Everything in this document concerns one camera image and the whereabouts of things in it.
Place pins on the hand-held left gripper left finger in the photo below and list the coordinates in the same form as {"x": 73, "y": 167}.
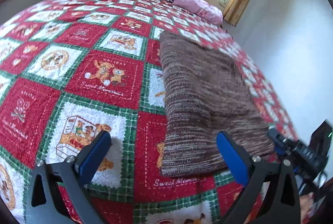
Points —
{"x": 95, "y": 159}

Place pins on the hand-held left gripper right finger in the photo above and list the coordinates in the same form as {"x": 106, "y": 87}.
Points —
{"x": 231, "y": 159}

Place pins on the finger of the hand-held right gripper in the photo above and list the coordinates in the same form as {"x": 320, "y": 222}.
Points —
{"x": 279, "y": 143}

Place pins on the brown cloth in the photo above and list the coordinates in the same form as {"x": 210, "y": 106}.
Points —
{"x": 208, "y": 99}

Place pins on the red checked printed blanket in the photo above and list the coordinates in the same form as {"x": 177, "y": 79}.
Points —
{"x": 78, "y": 70}

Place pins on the pink pillow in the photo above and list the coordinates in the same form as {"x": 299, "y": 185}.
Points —
{"x": 200, "y": 6}

